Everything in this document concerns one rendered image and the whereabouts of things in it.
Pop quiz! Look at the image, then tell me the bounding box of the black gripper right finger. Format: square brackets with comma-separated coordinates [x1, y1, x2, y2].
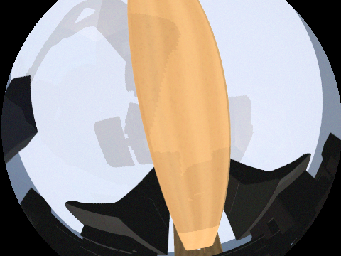
[224, 153, 311, 241]

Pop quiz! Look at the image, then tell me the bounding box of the wooden board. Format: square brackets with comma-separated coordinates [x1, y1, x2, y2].
[127, 0, 231, 250]

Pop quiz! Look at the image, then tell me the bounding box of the light wooden post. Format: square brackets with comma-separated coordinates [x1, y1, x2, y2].
[173, 223, 224, 256]

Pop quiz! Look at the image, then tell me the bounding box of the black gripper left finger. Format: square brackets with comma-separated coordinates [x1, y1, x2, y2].
[65, 168, 170, 256]

